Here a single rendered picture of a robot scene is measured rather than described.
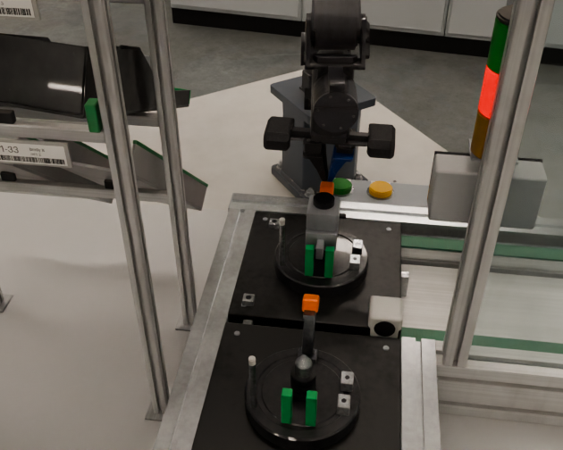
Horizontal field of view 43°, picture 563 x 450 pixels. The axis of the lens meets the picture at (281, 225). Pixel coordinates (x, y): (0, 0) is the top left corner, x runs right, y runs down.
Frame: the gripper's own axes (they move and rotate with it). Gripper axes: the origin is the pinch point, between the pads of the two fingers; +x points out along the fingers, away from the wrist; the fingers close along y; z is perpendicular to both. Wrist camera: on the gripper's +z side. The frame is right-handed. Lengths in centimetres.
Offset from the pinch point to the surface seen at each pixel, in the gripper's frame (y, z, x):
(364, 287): -6.8, -12.7, 12.0
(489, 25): -65, 281, 96
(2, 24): 216, 290, 116
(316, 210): 0.7, -10.0, 0.6
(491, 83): -17.1, -20.9, -26.1
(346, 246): -3.7, -6.2, 10.2
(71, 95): 25.7, -25.0, -23.6
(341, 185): -1.8, 12.5, 12.4
